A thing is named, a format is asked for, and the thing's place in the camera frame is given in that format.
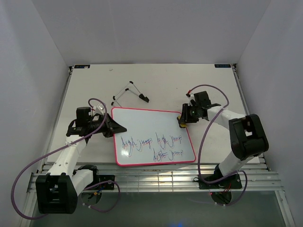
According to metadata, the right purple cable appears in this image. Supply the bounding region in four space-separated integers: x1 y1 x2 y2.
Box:
187 84 248 206

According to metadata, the round yellow black eraser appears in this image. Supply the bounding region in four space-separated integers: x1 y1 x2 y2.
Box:
177 115 187 128

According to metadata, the aluminium table edge rail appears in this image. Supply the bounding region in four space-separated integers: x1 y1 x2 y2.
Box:
229 64 269 164

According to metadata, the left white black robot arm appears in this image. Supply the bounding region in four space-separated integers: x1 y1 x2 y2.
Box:
36 107 127 214

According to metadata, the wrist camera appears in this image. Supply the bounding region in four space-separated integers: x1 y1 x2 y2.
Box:
92 104 106 115
186 90 196 106

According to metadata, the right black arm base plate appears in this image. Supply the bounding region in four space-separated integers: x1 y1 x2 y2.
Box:
193 173 242 190

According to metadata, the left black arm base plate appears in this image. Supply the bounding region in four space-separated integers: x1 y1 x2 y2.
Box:
93 175 115 191

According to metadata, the right blue table label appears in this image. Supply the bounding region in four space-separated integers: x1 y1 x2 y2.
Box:
214 64 231 68

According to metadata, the purple cable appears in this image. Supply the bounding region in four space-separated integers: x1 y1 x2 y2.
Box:
10 98 120 220
187 84 248 206

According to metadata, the pink framed whiteboard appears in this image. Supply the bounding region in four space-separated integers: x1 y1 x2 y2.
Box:
111 107 196 167

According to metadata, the black wire easel stand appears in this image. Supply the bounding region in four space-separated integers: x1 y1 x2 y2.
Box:
110 80 150 107

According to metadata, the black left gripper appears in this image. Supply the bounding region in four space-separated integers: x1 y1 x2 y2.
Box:
89 113 127 138

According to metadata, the left blue table label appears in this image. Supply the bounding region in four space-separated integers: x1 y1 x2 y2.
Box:
74 64 90 69

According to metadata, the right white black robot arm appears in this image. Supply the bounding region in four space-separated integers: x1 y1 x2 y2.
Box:
177 91 269 188

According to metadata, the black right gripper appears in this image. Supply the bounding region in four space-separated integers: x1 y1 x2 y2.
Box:
178 104 200 124

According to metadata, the aluminium front rail frame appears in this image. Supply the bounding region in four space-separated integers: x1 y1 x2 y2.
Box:
26 163 285 193

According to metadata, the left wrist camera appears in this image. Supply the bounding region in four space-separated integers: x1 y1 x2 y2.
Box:
92 104 106 115

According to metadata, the blue table label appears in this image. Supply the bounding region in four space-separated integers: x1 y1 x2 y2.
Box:
214 64 231 68
74 64 90 69

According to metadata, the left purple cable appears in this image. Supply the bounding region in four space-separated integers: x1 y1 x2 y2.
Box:
10 98 120 220

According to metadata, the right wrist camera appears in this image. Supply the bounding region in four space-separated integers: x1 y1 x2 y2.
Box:
186 90 196 106

